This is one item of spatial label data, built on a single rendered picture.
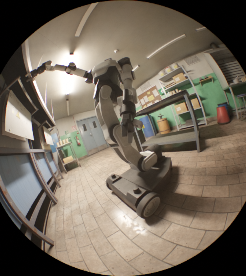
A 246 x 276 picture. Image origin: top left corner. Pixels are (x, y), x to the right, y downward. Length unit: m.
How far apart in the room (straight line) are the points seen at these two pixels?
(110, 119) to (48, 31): 1.89
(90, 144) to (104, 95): 4.23
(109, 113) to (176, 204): 0.84
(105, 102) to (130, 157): 0.44
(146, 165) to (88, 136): 4.28
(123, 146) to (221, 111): 2.54
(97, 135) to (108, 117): 4.31
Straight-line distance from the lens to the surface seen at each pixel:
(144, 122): 3.49
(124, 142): 0.54
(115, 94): 0.70
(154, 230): 0.64
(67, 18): 1.89
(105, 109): 0.58
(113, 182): 0.80
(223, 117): 2.64
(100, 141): 4.87
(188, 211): 0.68
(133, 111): 0.43
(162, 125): 3.10
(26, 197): 1.05
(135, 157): 0.66
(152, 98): 3.89
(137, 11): 2.12
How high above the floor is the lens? 0.61
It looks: 4 degrees down
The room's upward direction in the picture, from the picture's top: 20 degrees counter-clockwise
